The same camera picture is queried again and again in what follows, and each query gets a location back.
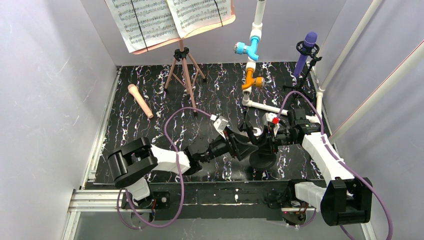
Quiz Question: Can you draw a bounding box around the white PVC pipe frame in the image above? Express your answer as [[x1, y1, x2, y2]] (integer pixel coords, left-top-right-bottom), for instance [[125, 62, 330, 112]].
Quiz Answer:
[[234, 0, 322, 114]]

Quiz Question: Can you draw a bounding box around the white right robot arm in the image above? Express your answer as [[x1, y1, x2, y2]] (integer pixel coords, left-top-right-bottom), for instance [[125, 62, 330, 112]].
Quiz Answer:
[[256, 108, 372, 226]]

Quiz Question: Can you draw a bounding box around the orange pipe valve fitting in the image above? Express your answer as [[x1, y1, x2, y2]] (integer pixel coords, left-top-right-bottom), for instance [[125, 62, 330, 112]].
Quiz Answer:
[[241, 67, 265, 90]]

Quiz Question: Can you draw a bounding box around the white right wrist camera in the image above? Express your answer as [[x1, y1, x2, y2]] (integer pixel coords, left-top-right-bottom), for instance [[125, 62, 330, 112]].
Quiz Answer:
[[262, 112, 280, 135]]

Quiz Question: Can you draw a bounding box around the pink microphone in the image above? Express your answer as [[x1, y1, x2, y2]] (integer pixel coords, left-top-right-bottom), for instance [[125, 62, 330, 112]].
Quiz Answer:
[[127, 84, 154, 119]]

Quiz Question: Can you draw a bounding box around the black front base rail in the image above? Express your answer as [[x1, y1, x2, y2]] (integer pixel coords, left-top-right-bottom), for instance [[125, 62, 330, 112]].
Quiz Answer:
[[134, 180, 314, 221]]

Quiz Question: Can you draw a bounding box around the white wall pipe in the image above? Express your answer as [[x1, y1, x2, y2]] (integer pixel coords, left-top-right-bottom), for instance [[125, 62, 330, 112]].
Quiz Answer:
[[319, 0, 383, 92]]

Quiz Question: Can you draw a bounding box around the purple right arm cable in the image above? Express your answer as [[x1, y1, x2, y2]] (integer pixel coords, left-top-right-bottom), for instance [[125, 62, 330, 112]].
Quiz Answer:
[[276, 90, 394, 240]]

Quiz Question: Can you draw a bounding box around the black tripod mic stand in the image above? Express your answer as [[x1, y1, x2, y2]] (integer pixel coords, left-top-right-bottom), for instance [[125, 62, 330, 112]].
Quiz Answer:
[[282, 52, 323, 102]]

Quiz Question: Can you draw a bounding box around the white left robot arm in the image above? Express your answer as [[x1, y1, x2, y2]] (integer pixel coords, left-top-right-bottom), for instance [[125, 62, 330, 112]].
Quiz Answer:
[[107, 130, 259, 207]]

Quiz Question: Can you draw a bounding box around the sheet music book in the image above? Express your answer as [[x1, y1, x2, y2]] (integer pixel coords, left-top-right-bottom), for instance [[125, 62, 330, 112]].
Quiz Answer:
[[105, 0, 236, 53]]

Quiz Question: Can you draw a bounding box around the pink tripod music stand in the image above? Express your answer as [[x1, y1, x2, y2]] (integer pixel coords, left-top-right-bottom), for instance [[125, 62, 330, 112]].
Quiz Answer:
[[164, 39, 207, 109]]

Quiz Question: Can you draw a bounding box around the black round-base mic stand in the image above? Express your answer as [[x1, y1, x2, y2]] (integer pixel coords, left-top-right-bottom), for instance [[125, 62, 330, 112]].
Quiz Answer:
[[237, 111, 278, 171]]

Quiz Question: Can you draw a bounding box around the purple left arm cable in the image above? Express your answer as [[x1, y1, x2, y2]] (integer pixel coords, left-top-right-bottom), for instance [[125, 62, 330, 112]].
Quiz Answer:
[[115, 107, 215, 230]]

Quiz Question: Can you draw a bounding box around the silver open-end wrench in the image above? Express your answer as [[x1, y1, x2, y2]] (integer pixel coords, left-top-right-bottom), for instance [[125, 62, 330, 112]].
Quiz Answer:
[[252, 127, 263, 137]]

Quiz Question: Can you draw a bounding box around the purple microphone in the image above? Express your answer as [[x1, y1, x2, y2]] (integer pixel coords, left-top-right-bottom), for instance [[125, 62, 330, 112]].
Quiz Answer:
[[293, 31, 320, 78]]

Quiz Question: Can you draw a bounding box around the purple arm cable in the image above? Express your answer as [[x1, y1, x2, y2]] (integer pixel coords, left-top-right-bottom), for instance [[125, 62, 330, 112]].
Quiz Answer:
[[115, 107, 215, 230], [276, 90, 394, 240]]

